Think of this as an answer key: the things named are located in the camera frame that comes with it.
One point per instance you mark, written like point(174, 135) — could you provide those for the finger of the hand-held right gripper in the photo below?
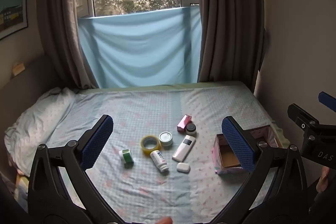
point(326, 98)
point(302, 116)

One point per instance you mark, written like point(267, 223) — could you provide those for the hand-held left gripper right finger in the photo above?
point(237, 145)

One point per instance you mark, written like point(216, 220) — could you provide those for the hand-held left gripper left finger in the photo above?
point(97, 142)

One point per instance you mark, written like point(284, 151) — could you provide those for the cardboard box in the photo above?
point(227, 157)

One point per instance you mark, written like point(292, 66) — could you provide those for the green and white jar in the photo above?
point(126, 156)

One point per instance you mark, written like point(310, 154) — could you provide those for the small dark-lidded jar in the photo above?
point(191, 130)

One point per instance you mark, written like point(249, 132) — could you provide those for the white remote control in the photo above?
point(183, 149)

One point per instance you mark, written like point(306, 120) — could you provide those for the yellow tape roll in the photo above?
point(155, 149)

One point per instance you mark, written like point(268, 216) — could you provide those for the small white case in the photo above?
point(183, 167)

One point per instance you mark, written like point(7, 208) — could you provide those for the white pill bottle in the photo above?
point(158, 159)

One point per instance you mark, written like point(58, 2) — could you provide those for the round metal tin can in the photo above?
point(166, 138)

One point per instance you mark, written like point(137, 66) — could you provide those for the person's right hand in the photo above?
point(323, 180)

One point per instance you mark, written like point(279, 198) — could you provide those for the small pink red carton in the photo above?
point(183, 123)

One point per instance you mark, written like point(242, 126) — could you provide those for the white pillow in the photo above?
point(39, 121)

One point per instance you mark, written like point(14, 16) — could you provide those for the checked floral bed sheet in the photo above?
point(147, 195)

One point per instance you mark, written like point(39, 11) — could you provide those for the green fitted sheet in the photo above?
point(157, 87)

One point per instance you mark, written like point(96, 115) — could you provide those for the yellow cloth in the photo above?
point(22, 184)

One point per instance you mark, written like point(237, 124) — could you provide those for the light blue hanging cloth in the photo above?
point(136, 50)

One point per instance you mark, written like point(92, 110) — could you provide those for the small yellowish object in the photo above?
point(18, 67)

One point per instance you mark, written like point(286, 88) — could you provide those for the wall poster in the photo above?
point(13, 11)

